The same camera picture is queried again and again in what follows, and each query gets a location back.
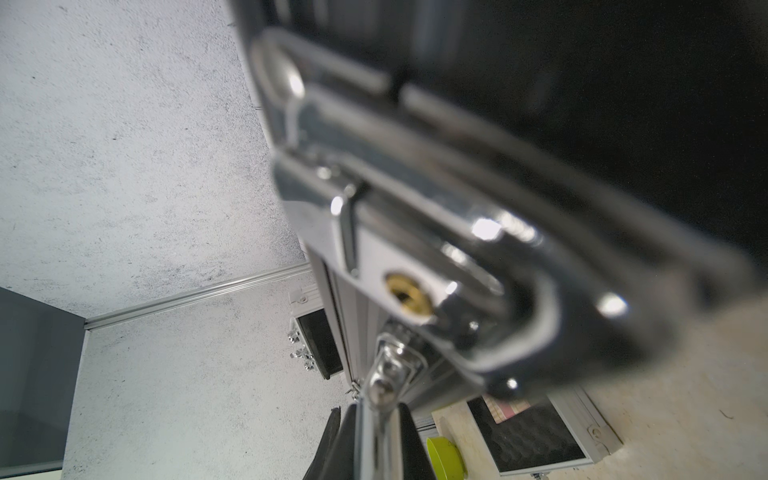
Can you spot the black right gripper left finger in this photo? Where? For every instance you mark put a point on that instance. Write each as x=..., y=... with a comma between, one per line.
x=334, y=457

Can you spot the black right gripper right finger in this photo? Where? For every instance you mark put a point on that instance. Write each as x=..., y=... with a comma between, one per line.
x=416, y=463

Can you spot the silver aluminium poker case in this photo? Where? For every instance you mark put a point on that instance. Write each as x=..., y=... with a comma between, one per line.
x=336, y=332

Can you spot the black poker case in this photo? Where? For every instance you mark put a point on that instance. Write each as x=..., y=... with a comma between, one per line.
x=539, y=193

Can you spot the left aluminium frame post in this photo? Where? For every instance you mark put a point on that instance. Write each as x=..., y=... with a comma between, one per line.
x=194, y=296

